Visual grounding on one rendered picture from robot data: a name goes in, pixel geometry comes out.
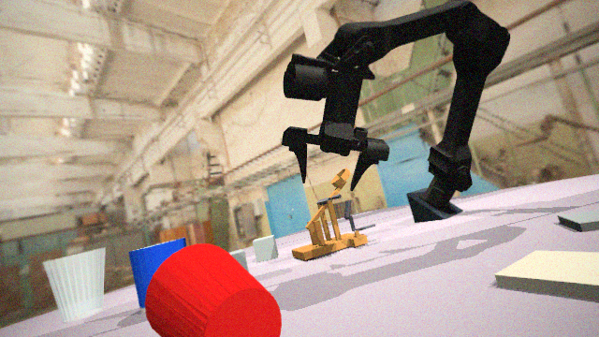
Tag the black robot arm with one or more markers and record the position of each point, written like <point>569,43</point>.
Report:
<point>479,44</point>

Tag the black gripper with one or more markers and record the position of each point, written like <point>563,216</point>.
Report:
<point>296,138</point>

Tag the blue mug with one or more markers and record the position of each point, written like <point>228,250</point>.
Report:
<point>145,262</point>

